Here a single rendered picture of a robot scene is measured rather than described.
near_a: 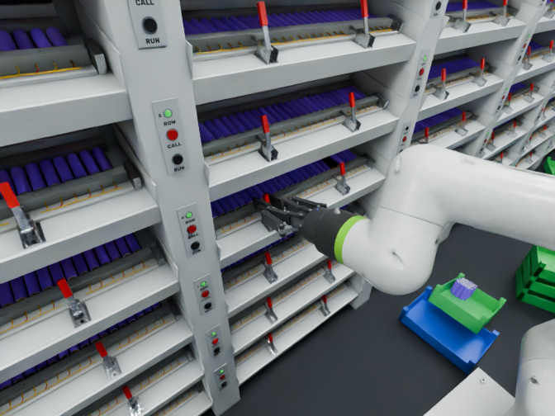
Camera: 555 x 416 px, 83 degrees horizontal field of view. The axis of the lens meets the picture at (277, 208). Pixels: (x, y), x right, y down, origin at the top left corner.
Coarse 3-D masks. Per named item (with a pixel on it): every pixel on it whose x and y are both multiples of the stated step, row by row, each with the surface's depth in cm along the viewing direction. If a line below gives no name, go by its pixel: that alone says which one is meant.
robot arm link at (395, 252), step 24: (360, 216) 54; (384, 216) 47; (408, 216) 44; (336, 240) 53; (360, 240) 49; (384, 240) 45; (408, 240) 44; (432, 240) 44; (360, 264) 49; (384, 264) 45; (408, 264) 44; (432, 264) 46; (384, 288) 46; (408, 288) 45
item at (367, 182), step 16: (368, 160) 101; (384, 160) 98; (368, 176) 99; (384, 176) 100; (304, 192) 89; (320, 192) 90; (336, 192) 91; (352, 192) 92; (368, 192) 100; (256, 224) 79; (224, 240) 74; (240, 240) 75; (256, 240) 75; (272, 240) 80; (224, 256) 71; (240, 256) 75
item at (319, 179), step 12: (336, 168) 95; (348, 168) 97; (312, 180) 89; (324, 180) 92; (288, 192) 84; (300, 192) 88; (252, 204) 79; (228, 216) 75; (240, 216) 77; (216, 228) 74
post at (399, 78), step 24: (360, 0) 86; (408, 0) 76; (432, 0) 74; (432, 24) 78; (432, 48) 83; (384, 72) 88; (408, 72) 82; (408, 96) 86; (408, 120) 92; (384, 144) 96; (408, 144) 99
